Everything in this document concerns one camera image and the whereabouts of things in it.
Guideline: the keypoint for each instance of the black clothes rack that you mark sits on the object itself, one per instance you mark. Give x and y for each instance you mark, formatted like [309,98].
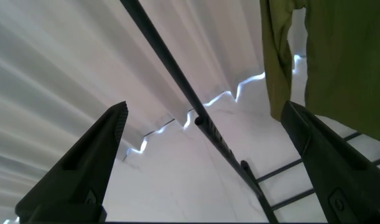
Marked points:
[177,81]

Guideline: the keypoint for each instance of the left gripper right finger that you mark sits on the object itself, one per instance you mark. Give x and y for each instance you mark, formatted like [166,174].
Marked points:
[342,180]

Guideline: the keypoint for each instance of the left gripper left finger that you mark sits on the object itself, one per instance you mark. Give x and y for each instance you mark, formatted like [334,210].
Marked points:
[74,183]

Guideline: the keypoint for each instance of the white curtain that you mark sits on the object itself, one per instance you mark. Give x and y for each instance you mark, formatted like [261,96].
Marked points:
[68,62]

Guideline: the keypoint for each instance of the green long-sleeved shirt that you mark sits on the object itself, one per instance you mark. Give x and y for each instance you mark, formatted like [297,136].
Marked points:
[348,62]

